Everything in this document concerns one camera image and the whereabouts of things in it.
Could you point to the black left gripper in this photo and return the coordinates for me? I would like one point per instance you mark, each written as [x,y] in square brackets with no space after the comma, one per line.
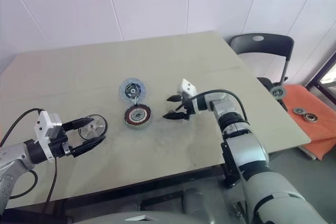
[59,146]

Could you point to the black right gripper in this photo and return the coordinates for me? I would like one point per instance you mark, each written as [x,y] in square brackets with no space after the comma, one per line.
[188,106]

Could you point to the black spoked motor rotor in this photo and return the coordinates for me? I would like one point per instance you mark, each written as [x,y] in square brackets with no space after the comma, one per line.
[99,124]

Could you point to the silver motor stator copper windings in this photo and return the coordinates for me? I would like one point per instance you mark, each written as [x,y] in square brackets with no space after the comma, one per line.
[137,115]

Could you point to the silver motor cover circuit board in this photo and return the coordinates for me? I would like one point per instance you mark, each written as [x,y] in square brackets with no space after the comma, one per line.
[132,90]

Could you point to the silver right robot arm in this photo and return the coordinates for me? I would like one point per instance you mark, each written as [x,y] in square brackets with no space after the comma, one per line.
[249,155]

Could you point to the round part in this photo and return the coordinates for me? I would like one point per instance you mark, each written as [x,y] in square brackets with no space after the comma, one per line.
[277,92]

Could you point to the black folding chair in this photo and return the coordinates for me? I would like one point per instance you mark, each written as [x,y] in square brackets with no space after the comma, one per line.
[262,44]

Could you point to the white flat board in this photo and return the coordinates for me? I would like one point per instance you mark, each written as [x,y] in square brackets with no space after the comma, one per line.
[307,151]

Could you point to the orange cloth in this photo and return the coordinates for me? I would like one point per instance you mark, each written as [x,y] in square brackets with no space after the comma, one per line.
[323,134]

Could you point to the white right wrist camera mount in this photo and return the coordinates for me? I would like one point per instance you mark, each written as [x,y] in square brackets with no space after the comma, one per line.
[187,86]

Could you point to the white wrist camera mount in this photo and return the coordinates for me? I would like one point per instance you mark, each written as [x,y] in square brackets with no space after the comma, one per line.
[42,127]
[187,86]

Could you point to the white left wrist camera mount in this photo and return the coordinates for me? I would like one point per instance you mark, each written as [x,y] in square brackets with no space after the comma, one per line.
[42,127]

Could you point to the black table frame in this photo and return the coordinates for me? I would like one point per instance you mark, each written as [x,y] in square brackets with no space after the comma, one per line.
[157,179]

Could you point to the dark metal door frame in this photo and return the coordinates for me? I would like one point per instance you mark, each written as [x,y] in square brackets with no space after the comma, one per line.
[316,77]

